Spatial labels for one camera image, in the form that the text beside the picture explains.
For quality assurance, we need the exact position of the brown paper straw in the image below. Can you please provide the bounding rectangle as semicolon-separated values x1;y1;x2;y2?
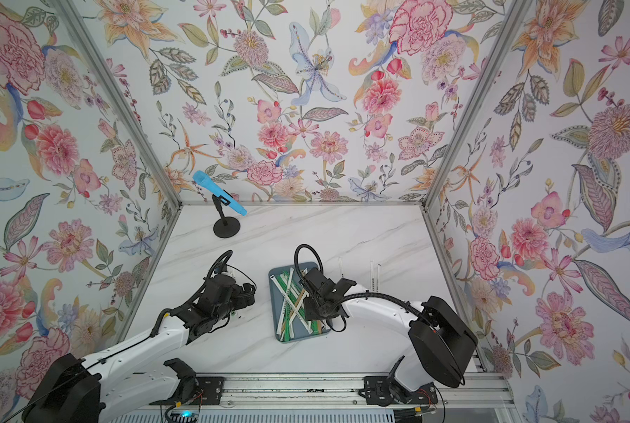
277;302;297;342

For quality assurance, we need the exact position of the green straw group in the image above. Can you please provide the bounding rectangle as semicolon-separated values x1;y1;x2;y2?
272;269;318;342

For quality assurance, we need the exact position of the blue-grey storage tray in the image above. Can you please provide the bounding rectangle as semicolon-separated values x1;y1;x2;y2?
268;266;330;343

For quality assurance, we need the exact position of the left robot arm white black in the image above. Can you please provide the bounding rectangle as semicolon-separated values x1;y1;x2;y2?
21;272;257;422

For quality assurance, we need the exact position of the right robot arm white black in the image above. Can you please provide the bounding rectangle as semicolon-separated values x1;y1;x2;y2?
300;268;477;392

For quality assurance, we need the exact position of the black round microphone stand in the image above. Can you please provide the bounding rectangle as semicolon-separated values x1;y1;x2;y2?
212;195;241;239

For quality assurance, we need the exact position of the blue microphone on stand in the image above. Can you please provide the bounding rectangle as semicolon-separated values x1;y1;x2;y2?
193;171;247;216

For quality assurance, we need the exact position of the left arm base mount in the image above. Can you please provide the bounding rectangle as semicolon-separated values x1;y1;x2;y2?
149;376;225;406

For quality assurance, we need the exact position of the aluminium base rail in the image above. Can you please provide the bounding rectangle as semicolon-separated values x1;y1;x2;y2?
63;374;514;411

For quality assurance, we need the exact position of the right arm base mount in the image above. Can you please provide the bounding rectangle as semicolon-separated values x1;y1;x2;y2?
357;376;439;407

